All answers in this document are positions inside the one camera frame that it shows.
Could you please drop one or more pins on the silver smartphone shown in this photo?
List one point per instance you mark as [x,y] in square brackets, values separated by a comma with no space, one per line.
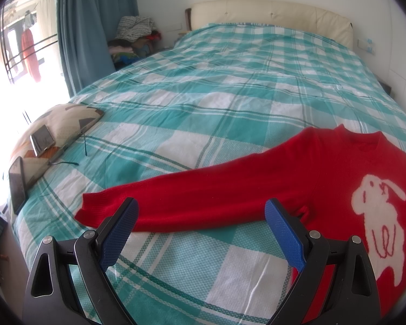
[42,138]

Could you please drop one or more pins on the teal plaid blanket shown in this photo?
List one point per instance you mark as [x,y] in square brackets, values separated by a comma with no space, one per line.
[206,91]

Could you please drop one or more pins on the patterned beige pillow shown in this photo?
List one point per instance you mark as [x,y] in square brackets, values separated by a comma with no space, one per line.
[71,115]

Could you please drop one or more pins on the cream padded headboard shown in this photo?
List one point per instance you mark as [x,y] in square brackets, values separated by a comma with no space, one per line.
[274,10]

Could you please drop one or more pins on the red hanging garment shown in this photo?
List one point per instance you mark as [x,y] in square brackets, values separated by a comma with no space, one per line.
[30,54]

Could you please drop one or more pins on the white wall sockets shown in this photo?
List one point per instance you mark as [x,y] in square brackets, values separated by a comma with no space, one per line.
[367,45]

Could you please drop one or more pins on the blue curtain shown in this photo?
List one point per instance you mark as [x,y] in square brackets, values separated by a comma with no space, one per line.
[84,23]

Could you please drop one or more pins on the white wardrobe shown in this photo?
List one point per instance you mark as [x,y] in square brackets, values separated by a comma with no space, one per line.
[402,50]

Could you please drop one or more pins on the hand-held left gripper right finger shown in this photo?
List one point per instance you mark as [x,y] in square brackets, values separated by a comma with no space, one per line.
[287,233]

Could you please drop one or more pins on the pile of colourful clothes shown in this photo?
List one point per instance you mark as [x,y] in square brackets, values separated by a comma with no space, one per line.
[125,52]

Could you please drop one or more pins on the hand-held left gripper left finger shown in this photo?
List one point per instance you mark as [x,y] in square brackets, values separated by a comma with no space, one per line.
[118,233]

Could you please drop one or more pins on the red sweater with white rabbit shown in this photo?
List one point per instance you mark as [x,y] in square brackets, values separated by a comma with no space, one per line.
[257,182]

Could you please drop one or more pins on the grey checked cloth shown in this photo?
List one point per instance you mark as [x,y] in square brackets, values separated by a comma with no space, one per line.
[135,27]

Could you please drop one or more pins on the black window railing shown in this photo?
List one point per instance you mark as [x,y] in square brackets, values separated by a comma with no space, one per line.
[37,44]

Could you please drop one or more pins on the dark tablet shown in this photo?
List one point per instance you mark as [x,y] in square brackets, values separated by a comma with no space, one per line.
[17,186]

